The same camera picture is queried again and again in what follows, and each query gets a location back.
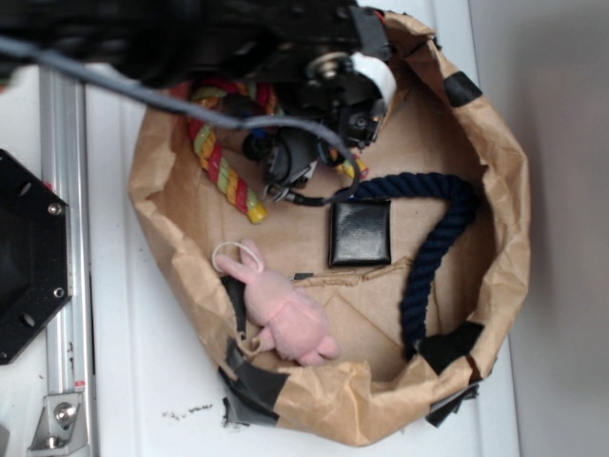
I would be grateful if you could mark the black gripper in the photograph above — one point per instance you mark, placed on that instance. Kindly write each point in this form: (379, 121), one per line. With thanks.
(346, 93)

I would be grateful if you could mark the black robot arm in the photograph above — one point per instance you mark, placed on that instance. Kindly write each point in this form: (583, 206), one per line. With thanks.
(135, 48)

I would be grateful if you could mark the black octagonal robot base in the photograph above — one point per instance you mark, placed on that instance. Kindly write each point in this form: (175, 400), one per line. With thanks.
(34, 257)

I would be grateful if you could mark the black square taped block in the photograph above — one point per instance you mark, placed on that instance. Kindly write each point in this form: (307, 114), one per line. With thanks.
(360, 234)

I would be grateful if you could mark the pink plush bunny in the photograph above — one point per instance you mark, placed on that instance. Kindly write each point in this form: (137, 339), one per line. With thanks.
(291, 322)

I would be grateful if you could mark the brown paper bag bin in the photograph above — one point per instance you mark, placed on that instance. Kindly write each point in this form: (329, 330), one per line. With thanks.
(439, 121)

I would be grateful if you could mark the white tray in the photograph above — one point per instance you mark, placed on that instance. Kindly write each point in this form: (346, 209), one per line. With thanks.
(157, 392)

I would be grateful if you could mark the aluminum extrusion rail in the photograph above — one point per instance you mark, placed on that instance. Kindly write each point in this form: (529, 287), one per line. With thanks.
(69, 335)

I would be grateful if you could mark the metal corner bracket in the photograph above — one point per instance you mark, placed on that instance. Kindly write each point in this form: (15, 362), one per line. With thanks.
(61, 429)

